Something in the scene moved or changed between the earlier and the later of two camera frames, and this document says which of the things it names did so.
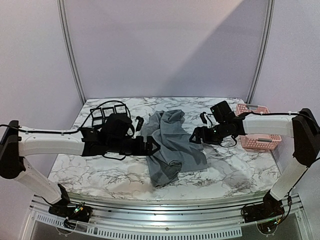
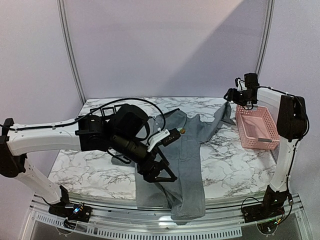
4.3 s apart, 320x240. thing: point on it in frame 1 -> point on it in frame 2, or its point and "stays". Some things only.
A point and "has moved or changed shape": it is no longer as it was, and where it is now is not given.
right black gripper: [202, 135] -> [236, 95]
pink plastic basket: [263, 141] stays
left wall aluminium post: [62, 15] stays
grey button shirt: [178, 152] has moved or changed shape
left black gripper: [140, 151] -> [150, 174]
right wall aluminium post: [254, 84] stays
